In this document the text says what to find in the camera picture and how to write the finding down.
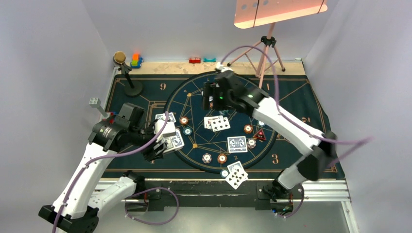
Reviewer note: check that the teal chip stack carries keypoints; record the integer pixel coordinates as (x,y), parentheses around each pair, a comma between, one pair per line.
(224,173)

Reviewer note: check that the orange poker chip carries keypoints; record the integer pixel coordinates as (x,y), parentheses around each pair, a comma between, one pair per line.
(248,129)
(184,120)

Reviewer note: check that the colourful lego brick toy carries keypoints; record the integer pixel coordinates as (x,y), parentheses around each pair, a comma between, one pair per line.
(111,117)

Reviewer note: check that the orange chip stack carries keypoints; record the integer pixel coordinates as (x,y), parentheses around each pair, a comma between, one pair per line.
(222,159)

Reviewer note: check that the red triangular all-in marker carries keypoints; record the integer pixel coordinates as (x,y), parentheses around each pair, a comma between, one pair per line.
(260,135)

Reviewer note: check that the blue backed playing card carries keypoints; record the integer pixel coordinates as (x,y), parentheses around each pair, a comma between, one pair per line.
(171,117)
(237,144)
(235,166)
(160,116)

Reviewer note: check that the red toy block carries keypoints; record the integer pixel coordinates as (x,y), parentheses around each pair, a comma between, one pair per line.
(195,60)

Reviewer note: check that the face up playing card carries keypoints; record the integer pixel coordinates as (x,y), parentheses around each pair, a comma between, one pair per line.
(208,120)
(220,124)

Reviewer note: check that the pink tripod stand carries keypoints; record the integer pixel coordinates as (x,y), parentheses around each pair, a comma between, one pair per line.
(265,62)

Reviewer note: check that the face up spades card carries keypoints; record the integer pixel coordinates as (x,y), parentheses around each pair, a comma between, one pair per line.
(236,177)

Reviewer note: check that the pink white chip stack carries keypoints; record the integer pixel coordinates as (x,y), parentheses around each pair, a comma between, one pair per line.
(206,158)

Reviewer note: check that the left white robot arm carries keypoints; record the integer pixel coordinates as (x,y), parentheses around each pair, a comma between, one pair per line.
(77,210)

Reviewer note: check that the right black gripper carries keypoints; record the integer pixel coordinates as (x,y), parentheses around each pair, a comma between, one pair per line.
(211,89)

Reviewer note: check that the teal poker chip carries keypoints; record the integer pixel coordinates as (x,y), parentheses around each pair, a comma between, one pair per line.
(223,112)
(261,123)
(187,131)

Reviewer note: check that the teal toy block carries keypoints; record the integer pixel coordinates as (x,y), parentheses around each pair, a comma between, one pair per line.
(209,60)

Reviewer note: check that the blue playing card deck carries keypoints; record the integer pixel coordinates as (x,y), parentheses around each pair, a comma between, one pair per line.
(173,143)

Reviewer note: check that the grey lego brick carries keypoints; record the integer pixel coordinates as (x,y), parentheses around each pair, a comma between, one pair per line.
(96,104)

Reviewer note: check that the pink light panel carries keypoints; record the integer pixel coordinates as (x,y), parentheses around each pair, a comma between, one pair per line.
(254,13)

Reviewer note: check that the pink white poker chip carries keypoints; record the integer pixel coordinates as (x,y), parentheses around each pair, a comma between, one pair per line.
(251,143)

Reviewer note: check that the orange green blue block stack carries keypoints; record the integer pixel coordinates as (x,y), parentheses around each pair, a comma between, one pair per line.
(137,61)

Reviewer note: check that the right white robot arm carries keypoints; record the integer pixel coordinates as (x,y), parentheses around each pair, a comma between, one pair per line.
(317,148)

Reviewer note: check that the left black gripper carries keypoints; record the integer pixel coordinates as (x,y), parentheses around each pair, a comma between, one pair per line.
(149,153)

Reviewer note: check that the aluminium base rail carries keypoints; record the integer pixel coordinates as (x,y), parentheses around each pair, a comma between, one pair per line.
(257,193)

